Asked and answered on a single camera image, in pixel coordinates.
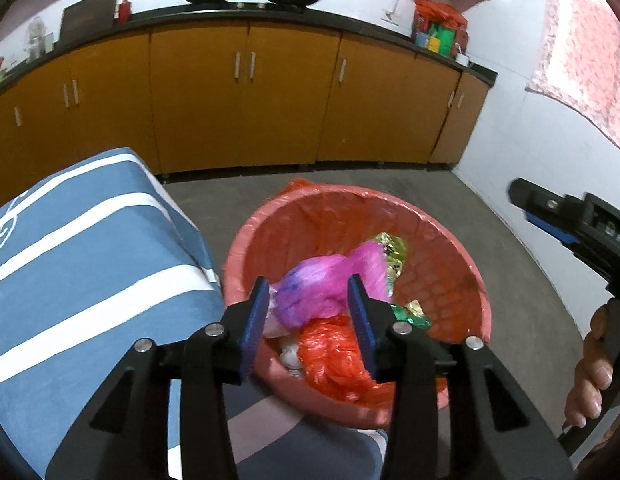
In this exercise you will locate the black countertop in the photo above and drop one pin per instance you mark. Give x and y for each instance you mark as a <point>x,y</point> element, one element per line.
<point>250,12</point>

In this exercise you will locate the clear plastic bag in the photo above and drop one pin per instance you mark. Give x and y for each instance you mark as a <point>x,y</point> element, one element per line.
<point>285,339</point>

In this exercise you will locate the dark cutting board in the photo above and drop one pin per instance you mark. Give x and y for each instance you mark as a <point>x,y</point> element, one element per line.
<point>85,18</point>

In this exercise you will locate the red bag of groceries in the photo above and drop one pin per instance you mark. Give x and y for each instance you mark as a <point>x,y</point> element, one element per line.
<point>440,28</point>

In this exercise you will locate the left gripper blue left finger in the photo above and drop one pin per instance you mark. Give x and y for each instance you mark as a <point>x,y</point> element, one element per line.
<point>257,307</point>

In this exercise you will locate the person's right hand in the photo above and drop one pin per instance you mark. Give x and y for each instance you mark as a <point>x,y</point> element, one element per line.
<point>593,374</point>

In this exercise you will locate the clear jar with bag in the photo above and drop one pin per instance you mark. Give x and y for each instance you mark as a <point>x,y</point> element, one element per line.
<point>40,39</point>

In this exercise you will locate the small green plastic wrapper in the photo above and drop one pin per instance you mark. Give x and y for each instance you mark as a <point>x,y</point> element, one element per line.
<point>413,314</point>

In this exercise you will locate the lower wooden cabinets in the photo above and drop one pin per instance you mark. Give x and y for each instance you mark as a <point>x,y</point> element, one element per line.
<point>235,95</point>

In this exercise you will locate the blue white striped tablecloth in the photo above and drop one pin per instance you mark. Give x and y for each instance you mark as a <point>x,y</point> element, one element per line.
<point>94,258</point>

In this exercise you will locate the pink floral window curtain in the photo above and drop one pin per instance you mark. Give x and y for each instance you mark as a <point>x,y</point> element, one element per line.
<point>579,62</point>

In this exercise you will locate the white mug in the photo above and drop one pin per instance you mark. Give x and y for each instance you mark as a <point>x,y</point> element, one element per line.
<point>462,59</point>

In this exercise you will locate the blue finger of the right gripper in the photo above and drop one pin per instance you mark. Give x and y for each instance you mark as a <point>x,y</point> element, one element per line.
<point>564,237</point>

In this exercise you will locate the magenta plastic bag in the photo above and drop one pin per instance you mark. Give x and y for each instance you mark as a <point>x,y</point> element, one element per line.
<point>318,287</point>

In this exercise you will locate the green paw print bag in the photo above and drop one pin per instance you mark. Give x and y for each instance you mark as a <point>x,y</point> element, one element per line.
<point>396,252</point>

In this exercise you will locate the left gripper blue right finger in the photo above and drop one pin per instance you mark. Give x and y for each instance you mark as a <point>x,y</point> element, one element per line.
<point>360,304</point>

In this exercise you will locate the red bottle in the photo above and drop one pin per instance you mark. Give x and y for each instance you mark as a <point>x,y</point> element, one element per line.
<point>124,11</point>

